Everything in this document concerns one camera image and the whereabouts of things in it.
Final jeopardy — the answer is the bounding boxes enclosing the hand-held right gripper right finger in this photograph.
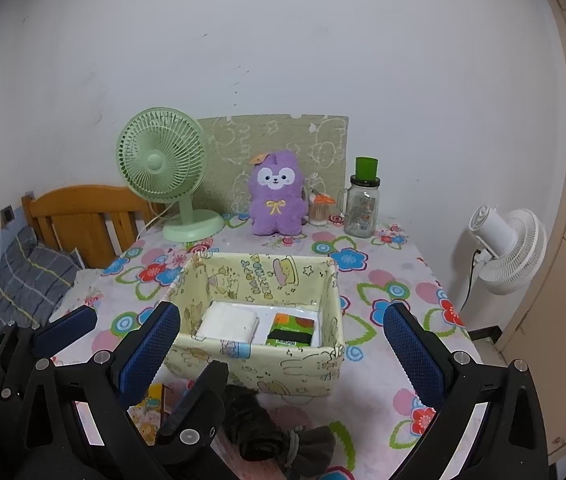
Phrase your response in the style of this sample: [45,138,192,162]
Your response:
[382,301,550,480]

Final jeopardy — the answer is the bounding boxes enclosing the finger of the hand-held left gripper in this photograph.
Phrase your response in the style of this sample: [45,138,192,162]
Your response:
[155,360,230,461]
[32,305,99,359]

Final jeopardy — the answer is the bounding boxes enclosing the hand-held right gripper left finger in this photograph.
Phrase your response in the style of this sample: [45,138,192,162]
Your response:
[18,302,181,480]

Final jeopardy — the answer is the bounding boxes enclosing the dark grey socks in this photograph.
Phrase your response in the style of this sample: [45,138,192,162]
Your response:
[220,385,337,479]

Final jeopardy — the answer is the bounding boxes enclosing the yellow printed storage box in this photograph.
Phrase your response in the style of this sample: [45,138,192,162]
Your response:
[165,252,347,399]

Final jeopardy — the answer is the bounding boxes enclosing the white soft tissue pack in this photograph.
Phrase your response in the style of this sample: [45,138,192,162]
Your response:
[195,301,259,345]

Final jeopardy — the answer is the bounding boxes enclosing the white printed bed cloth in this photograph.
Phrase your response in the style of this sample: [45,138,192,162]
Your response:
[50,267,106,323]

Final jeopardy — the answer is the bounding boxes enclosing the yellow printed packet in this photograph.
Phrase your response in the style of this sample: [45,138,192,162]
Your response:
[128,384,165,447]

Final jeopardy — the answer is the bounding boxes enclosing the grey plaid pillow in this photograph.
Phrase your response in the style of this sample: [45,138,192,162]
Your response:
[0,225,85,332]

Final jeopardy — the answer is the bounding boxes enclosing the floral tablecloth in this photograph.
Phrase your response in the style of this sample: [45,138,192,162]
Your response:
[50,210,494,480]

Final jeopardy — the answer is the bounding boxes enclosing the wooden bed headboard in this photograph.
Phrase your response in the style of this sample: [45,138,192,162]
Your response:
[20,185,165,269]

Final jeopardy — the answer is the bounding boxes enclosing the orange green patterned packet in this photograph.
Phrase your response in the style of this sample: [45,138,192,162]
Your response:
[265,311,317,349]

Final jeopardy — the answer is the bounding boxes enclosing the white clip fan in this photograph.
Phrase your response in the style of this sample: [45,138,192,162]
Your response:
[468,204,548,296]

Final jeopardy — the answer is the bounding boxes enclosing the glass mug jar green lid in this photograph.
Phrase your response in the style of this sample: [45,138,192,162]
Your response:
[337,157,382,239]

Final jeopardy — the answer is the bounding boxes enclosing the small cup with orange item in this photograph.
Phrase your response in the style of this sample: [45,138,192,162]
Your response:
[309,190,337,228]

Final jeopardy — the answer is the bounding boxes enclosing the green desk fan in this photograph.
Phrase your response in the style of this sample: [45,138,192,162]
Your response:
[116,106,225,245]

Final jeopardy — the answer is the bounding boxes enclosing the purple plush toy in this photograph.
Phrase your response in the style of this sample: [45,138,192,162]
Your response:
[248,149,310,237]

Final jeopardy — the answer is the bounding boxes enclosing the green printed felt board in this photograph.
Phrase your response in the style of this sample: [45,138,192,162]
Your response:
[195,114,350,215]

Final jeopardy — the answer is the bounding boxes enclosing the black fan cable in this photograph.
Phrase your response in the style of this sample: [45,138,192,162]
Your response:
[455,247,482,312]

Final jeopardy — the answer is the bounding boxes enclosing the white fan cable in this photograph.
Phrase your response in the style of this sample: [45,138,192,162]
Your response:
[136,202,175,241]

